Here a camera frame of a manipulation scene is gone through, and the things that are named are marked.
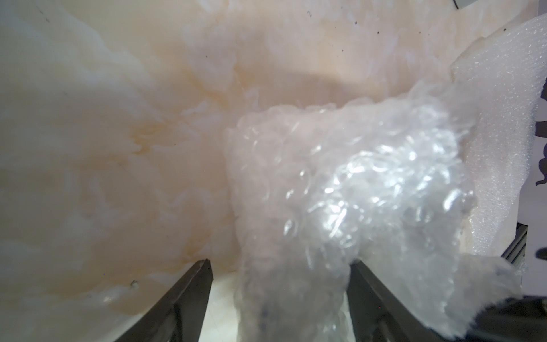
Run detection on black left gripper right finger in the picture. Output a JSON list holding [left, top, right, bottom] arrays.
[[346, 262, 444, 342]]

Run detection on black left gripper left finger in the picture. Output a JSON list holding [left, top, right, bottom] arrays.
[[116, 259, 214, 342]]

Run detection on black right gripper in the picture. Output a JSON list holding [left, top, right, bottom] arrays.
[[464, 296, 546, 342]]

